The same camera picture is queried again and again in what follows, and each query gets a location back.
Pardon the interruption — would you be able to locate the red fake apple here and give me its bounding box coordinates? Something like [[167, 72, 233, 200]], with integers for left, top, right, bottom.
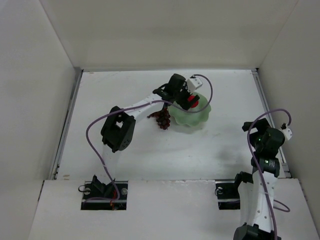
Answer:
[[187, 95, 200, 109]]

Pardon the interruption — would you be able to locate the dark red fake grape bunch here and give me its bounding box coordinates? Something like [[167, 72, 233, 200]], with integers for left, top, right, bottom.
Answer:
[[147, 107, 171, 130]]

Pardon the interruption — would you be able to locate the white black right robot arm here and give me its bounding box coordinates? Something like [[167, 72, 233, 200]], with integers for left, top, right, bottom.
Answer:
[[233, 118, 285, 240]]

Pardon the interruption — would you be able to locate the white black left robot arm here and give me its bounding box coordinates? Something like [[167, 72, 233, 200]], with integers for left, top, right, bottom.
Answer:
[[100, 73, 203, 180]]

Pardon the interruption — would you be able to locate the green wavy fruit bowl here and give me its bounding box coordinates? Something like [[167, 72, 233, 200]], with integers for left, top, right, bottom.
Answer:
[[167, 91, 212, 127]]

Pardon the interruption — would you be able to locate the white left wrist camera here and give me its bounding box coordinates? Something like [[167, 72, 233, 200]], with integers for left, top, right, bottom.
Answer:
[[186, 76, 203, 93]]

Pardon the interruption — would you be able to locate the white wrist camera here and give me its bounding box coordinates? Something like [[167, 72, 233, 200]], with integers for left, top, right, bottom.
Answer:
[[186, 76, 203, 93], [280, 123, 293, 141]]

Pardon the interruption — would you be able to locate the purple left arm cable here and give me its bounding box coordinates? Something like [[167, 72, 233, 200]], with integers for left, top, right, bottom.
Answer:
[[85, 73, 214, 203]]

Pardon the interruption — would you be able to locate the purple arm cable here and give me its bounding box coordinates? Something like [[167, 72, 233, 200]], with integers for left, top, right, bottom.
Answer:
[[246, 108, 293, 240], [85, 73, 214, 203]]

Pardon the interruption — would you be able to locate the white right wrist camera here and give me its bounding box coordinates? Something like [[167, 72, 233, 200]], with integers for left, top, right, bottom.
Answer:
[[280, 123, 293, 141]]

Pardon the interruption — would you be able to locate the aluminium table edge rail right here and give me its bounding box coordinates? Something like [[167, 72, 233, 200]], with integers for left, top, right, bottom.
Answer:
[[251, 68, 292, 179]]

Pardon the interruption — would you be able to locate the aluminium table edge rail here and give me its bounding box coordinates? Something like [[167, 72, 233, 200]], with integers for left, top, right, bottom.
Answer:
[[251, 68, 292, 179], [48, 67, 84, 180]]

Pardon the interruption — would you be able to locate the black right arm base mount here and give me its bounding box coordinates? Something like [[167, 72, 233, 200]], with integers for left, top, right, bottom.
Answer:
[[214, 181, 241, 210]]

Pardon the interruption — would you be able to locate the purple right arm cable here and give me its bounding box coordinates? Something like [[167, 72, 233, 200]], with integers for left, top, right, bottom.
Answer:
[[246, 108, 293, 240]]

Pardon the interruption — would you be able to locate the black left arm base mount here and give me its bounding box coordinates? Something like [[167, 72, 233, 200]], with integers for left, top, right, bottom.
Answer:
[[78, 175, 129, 211]]

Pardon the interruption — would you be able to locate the aluminium table edge rail left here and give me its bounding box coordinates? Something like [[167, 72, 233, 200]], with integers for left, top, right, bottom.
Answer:
[[48, 67, 84, 180]]

